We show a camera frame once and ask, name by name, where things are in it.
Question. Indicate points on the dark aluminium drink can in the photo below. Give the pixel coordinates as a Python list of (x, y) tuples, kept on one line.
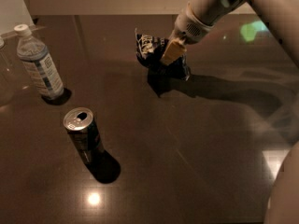
[(82, 129)]

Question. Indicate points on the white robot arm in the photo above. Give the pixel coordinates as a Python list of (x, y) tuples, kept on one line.
[(280, 18)]

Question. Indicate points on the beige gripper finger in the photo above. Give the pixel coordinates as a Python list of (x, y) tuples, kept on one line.
[(174, 49)]

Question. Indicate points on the clear plastic water bottle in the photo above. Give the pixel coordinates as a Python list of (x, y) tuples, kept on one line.
[(36, 58)]

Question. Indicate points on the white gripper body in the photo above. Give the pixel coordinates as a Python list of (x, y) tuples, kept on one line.
[(187, 30)]

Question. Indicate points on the blue chip bag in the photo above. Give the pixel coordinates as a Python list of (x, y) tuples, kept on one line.
[(149, 51)]

